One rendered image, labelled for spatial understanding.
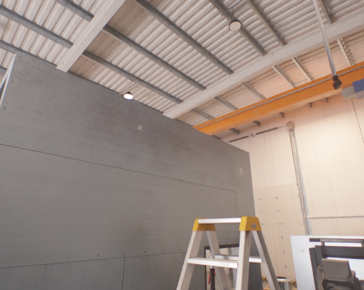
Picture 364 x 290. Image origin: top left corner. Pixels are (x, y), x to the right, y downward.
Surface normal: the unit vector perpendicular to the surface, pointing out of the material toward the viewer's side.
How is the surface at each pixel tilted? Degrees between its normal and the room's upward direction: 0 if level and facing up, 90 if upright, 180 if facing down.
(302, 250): 90
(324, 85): 90
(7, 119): 90
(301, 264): 90
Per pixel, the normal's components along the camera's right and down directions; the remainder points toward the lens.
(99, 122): 0.72, -0.24
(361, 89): -0.70, -0.25
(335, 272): -0.43, -0.87
